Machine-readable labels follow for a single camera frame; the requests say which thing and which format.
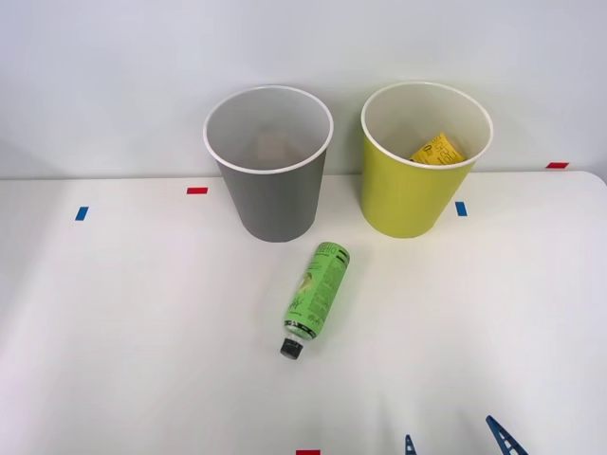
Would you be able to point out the yellow label plastic bottle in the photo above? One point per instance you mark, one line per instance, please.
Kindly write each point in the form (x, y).
(438, 154)

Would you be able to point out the grey plastic waste bin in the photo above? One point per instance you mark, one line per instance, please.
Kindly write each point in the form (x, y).
(277, 204)

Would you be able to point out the yellow-green plastic waste bin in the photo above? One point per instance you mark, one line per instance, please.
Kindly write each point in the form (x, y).
(408, 199)

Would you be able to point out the green label plastic bottle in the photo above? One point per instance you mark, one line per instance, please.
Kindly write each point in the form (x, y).
(317, 294)

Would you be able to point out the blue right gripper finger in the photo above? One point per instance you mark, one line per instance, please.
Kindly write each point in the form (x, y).
(505, 441)
(410, 448)

